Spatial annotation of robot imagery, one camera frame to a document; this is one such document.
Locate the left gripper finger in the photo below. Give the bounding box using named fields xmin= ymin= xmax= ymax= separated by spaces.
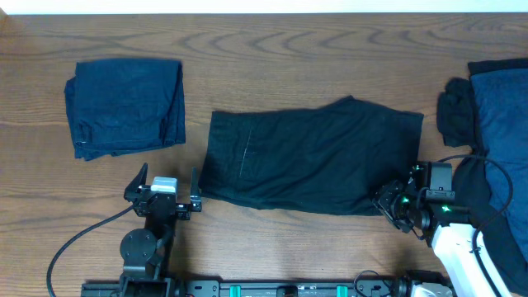
xmin=190 ymin=167 xmax=202 ymax=212
xmin=124 ymin=163 xmax=148 ymax=202

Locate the black shorts garment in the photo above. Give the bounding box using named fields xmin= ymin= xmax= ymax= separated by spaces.
xmin=199 ymin=96 xmax=424 ymax=216

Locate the folded navy blue garment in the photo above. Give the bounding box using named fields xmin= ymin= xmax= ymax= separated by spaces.
xmin=64 ymin=58 xmax=186 ymax=161

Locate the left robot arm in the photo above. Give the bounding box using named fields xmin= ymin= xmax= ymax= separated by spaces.
xmin=119 ymin=164 xmax=202 ymax=297

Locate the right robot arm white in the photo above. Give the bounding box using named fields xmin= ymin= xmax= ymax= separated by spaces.
xmin=371 ymin=158 xmax=511 ymax=296

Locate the blue garment in pile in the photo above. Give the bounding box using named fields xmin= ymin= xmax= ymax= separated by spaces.
xmin=471 ymin=68 xmax=527 ymax=259

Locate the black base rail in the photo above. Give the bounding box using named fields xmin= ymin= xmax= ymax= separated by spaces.
xmin=80 ymin=280 xmax=455 ymax=297

